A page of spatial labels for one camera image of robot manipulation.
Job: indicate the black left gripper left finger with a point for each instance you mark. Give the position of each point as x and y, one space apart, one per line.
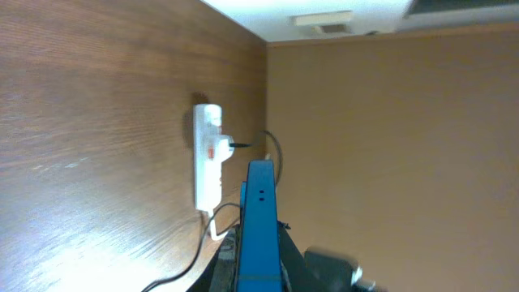
220 272

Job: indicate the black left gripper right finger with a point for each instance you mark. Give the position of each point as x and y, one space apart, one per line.
296 277

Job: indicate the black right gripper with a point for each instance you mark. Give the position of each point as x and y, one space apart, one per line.
338 272

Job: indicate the blue Galaxy smartphone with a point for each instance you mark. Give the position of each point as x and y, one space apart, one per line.
259 261

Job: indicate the white charger adapter plug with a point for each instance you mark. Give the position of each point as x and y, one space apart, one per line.
219 148

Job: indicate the white power strip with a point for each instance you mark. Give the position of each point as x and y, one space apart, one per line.
206 129

